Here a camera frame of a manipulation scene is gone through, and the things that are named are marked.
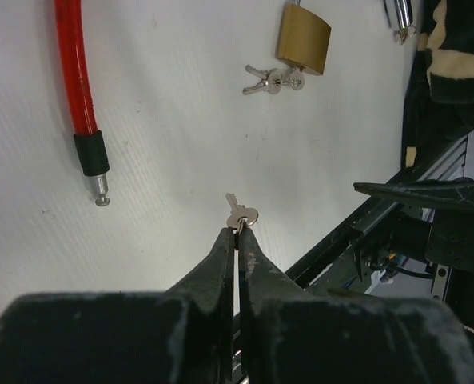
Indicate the silver key set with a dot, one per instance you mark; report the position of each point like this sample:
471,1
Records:
274,80

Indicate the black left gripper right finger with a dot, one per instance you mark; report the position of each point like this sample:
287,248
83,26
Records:
360,340

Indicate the silver key bunch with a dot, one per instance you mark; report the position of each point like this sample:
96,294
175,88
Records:
403,34

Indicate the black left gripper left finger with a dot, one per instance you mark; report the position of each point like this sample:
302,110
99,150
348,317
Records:
182,335

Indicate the black floral blanket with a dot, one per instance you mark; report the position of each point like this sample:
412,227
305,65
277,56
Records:
439,101

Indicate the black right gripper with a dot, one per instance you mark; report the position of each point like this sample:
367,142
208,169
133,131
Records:
451,238

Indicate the red cable lock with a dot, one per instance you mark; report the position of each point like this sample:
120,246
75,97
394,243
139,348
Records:
88,139

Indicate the brass padlock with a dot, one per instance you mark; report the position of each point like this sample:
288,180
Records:
303,39

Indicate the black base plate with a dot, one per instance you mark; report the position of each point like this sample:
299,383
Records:
340,248

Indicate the small silver key pair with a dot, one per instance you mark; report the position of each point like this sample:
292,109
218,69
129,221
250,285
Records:
240,215

